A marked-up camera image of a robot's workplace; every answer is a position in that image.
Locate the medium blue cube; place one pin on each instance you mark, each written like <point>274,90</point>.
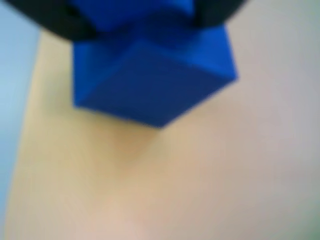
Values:
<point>155,87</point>

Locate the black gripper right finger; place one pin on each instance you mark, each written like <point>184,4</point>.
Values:
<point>217,12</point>

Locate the pale orange paper square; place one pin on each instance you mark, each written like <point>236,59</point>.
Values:
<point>75,162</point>

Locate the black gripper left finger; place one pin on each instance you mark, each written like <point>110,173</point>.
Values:
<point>55,20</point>

